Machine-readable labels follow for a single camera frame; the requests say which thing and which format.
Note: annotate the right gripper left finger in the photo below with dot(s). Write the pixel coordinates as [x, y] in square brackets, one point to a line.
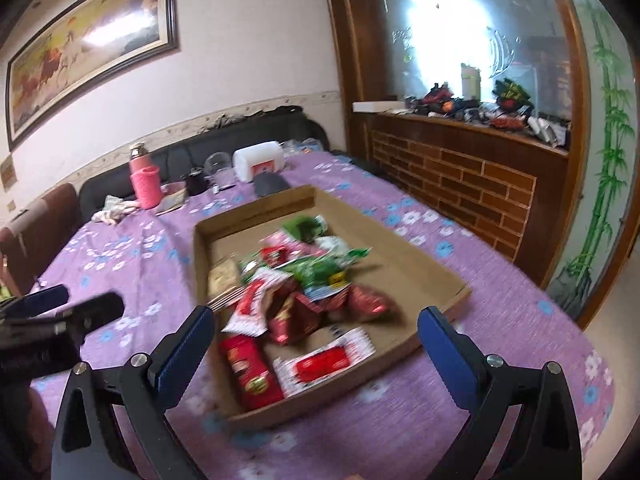
[88, 443]

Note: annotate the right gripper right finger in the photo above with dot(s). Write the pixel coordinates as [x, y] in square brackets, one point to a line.
[544, 443]

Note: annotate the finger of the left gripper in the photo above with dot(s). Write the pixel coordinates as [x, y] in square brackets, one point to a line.
[88, 315]
[35, 303]

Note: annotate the white red snack packet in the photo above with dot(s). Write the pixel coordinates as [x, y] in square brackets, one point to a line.
[249, 315]

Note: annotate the green pea snack packet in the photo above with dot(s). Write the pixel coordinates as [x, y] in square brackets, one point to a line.
[330, 269]

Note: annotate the brown armchair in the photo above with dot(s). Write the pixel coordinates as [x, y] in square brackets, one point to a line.
[31, 241]

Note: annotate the white cloth gloves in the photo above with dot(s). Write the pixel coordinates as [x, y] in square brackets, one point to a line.
[114, 210]

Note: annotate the beige cracker packet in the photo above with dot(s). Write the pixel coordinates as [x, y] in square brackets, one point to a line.
[224, 284]

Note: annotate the small notebook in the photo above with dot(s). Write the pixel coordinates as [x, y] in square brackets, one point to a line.
[174, 197]

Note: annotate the pink bottle with knit sleeve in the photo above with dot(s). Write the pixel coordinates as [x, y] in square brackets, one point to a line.
[144, 176]

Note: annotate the large red snack packet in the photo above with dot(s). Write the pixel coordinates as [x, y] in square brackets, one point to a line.
[256, 384]

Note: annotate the black small cup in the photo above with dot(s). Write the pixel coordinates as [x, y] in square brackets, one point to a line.
[195, 181]

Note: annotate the pink snack packet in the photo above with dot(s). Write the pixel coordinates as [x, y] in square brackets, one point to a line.
[280, 248]

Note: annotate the white red flat packet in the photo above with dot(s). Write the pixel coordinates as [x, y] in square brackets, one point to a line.
[296, 375]

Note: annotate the clear plastic cup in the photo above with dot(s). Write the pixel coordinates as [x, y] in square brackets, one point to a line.
[218, 165]

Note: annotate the black sofa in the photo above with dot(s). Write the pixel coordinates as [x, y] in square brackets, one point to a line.
[282, 124]

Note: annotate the dark red triangular snack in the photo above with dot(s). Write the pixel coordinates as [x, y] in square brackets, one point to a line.
[292, 319]

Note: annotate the cardboard box tray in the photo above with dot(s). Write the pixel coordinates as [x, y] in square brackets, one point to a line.
[402, 271]

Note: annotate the white plastic jar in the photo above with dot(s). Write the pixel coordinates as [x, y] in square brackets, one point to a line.
[257, 159]

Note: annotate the green crumpled snack packet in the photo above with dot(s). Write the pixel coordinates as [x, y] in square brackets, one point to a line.
[305, 229]

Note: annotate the red shiny snack packet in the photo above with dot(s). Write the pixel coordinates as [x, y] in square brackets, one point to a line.
[367, 304]

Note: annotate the framed horse painting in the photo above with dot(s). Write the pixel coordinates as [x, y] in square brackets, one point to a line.
[85, 44]

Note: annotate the wooden brick-pattern cabinet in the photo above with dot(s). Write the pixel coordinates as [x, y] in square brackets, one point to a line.
[518, 118]

